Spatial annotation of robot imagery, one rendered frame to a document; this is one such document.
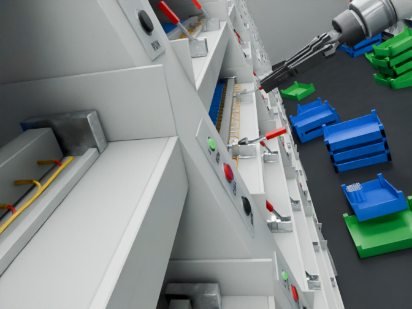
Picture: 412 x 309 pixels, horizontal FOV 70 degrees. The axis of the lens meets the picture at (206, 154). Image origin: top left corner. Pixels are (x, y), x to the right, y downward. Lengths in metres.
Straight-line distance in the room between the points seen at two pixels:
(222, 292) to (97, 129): 0.20
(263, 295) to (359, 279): 1.15
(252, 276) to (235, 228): 0.06
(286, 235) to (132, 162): 0.47
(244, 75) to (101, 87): 0.73
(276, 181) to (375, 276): 0.79
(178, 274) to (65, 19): 0.23
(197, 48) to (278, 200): 0.40
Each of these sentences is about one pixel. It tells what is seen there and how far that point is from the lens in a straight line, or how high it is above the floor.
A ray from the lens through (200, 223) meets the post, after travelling 0.26.
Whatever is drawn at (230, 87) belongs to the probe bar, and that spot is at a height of 0.97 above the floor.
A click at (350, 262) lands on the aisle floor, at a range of 1.51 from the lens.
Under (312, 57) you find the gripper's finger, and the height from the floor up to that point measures 0.98.
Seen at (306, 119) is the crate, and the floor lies 0.08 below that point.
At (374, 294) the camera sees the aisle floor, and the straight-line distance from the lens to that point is 1.41.
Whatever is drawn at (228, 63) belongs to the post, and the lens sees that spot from 0.91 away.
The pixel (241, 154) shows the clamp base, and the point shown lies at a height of 0.94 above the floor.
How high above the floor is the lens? 1.18
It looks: 24 degrees down
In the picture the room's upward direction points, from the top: 30 degrees counter-clockwise
